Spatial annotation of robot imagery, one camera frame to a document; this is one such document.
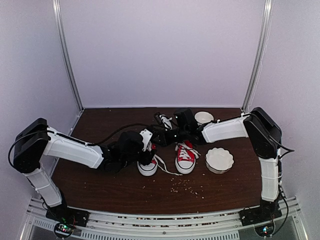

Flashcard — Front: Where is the right aluminium corner post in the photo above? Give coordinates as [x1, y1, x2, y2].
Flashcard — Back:
[241, 0, 274, 113]

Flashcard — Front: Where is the aluminium corner post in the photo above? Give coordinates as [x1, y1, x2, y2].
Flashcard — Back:
[241, 0, 274, 113]
[52, 0, 84, 112]

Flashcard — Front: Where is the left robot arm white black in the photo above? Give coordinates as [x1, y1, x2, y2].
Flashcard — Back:
[8, 118, 156, 222]

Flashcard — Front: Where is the red canvas sneaker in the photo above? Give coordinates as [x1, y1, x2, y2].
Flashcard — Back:
[137, 143, 182, 177]
[174, 140, 201, 175]

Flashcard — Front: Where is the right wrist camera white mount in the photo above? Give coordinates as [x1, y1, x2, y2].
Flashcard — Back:
[153, 112, 173, 130]

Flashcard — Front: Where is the black bowl white inside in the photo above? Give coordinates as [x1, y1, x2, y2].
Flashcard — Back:
[194, 111, 214, 126]

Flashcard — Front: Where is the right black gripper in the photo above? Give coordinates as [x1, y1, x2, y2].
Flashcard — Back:
[154, 127, 189, 147]

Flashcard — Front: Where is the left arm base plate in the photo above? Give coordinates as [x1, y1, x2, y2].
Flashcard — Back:
[45, 208, 90, 227]

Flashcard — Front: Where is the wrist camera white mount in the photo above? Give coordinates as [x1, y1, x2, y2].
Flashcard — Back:
[153, 112, 173, 130]
[139, 128, 153, 152]

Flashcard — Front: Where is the aluminium front rail frame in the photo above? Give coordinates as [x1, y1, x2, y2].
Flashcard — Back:
[17, 197, 311, 240]

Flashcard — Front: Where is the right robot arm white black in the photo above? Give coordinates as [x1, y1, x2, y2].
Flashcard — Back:
[151, 107, 294, 221]

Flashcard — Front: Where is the left aluminium corner post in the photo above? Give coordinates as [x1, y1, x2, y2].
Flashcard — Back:
[52, 0, 84, 112]

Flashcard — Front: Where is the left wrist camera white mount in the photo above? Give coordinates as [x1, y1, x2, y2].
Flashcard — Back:
[139, 128, 153, 152]

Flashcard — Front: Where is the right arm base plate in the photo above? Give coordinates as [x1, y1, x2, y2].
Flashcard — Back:
[239, 207, 282, 226]

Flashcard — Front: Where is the white scalloped ceramic bowl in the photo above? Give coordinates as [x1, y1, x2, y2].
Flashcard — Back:
[205, 147, 235, 174]

